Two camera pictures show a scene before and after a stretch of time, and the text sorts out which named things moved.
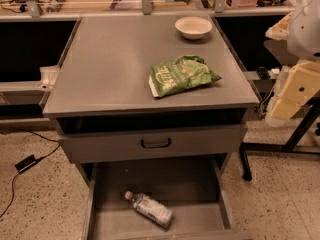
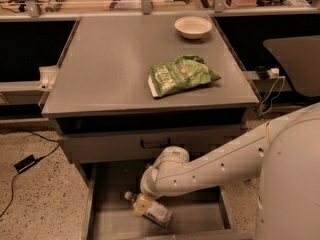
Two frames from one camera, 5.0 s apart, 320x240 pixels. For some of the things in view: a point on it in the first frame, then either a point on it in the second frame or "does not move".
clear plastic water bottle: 150,209 does not move
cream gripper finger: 302,83 → 141,205
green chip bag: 179,73 does not move
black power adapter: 28,162 does not move
